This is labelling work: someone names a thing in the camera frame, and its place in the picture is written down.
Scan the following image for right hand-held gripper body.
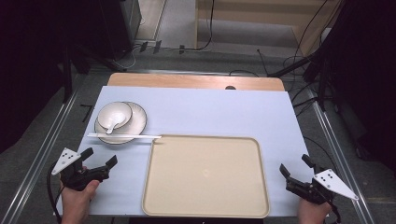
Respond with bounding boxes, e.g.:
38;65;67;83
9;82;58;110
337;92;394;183
285;168;359;205

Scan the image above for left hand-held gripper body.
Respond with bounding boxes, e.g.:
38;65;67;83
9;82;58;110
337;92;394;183
50;147;110;191

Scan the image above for white ceramic spoon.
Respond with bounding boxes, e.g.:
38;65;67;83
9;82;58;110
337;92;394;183
106;111;128;135

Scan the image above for white bowl with dark rim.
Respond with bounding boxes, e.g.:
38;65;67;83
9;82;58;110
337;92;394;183
96;101;134;131

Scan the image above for white plate with dark rim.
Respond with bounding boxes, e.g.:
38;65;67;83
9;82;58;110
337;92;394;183
93;101;148;146

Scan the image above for beige plastic tray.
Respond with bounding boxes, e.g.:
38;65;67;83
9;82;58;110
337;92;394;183
141;133;271;218

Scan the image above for person's left hand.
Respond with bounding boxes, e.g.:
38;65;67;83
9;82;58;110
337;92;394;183
60;179;101;224

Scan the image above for person's right hand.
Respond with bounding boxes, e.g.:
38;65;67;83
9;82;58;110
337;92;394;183
298;198;332;224

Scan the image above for black stand leg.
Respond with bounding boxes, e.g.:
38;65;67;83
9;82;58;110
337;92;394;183
267;55;312;78

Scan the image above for pale blue table mat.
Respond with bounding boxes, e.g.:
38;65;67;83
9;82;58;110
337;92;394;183
55;86;314;217

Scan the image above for black cabinet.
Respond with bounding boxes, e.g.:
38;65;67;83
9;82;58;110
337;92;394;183
99;0;143;61

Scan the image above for light wooden furniture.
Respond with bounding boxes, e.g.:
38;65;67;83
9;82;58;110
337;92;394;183
194;0;344;58

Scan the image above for metal floor rail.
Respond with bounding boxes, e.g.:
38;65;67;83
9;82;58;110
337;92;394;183
0;90;78;224
306;88;376;224

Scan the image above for left hand-held gripper cable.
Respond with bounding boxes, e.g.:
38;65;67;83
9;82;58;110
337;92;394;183
46;169;64;217

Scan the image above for hand-held gripper cable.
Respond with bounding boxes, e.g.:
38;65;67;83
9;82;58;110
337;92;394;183
46;169;64;217
323;199;343;224

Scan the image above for right hand-held gripper cable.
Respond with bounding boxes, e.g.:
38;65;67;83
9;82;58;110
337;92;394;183
323;199;343;224

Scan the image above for black hanging cable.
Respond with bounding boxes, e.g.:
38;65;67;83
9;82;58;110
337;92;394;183
183;0;216;51

